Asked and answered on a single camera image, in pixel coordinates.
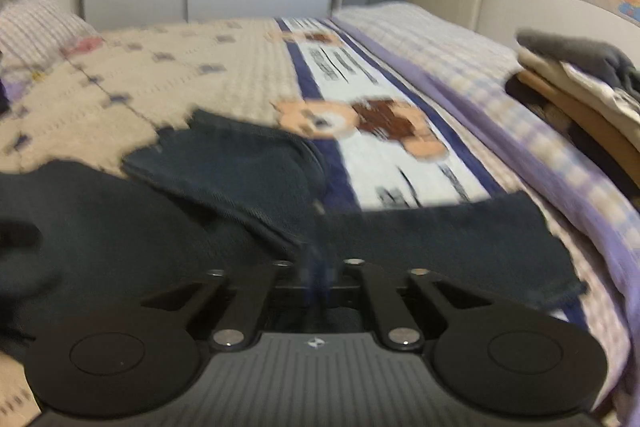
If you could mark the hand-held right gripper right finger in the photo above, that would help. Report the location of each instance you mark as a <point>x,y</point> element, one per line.
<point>340,292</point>

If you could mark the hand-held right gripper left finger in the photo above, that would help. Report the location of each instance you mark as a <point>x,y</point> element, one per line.
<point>300,292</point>

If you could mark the dark blue jeans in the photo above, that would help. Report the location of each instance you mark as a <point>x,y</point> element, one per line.
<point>225,177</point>

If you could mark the beige bear printed blanket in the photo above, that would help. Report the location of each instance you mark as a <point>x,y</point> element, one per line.
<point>200,72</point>

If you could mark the purple checked quilt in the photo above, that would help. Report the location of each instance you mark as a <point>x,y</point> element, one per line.
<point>450,57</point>

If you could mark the dark folded cloth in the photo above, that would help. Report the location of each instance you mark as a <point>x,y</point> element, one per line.
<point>600,167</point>

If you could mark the cream folded cloth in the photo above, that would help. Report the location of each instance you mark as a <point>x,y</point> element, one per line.
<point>590,94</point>

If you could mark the striped pillow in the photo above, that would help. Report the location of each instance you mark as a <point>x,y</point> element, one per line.
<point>35,32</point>

